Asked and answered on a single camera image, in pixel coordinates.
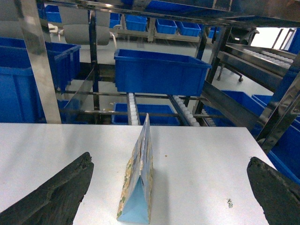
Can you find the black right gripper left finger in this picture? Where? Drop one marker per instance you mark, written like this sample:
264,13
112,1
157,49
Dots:
55,202

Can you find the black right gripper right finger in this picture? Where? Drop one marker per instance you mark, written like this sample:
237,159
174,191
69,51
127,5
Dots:
278,195

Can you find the flower gift bag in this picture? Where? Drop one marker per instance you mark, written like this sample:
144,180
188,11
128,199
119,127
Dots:
135,201

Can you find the blue crate at left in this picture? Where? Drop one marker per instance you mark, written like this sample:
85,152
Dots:
19,98

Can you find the blue crate on rollers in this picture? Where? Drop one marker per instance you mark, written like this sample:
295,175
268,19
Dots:
159,73

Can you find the grey office chair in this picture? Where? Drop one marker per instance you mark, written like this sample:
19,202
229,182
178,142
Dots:
79,34

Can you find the steel rack upright post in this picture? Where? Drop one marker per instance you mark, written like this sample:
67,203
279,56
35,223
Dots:
36,34

